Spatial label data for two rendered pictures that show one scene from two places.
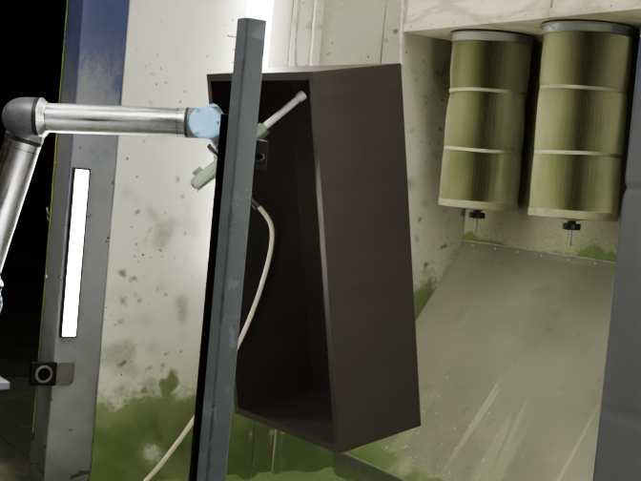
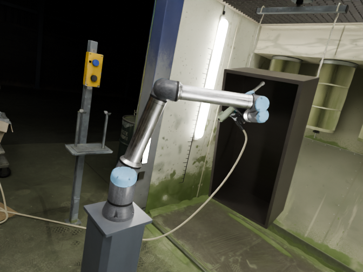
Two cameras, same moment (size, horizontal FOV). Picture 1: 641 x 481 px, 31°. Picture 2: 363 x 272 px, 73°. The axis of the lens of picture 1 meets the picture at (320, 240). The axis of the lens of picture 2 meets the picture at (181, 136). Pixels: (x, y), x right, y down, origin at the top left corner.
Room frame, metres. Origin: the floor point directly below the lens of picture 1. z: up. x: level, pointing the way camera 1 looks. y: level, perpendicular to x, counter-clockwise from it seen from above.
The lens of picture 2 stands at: (2.07, 1.09, 1.50)
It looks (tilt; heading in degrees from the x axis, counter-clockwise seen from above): 13 degrees down; 347
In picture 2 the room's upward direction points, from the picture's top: 12 degrees clockwise
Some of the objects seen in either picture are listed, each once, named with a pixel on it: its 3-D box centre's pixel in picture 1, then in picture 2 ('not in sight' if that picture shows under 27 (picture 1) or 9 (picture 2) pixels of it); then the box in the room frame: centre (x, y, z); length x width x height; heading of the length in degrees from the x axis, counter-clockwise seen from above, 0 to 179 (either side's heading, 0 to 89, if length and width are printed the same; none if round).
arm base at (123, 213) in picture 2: not in sight; (119, 205); (3.42, 1.07, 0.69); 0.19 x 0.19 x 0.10
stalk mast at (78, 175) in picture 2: not in sight; (82, 139); (4.22, 1.46, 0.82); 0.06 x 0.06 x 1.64; 32
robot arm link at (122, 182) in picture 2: not in sight; (122, 184); (3.43, 1.07, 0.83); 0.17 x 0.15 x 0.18; 177
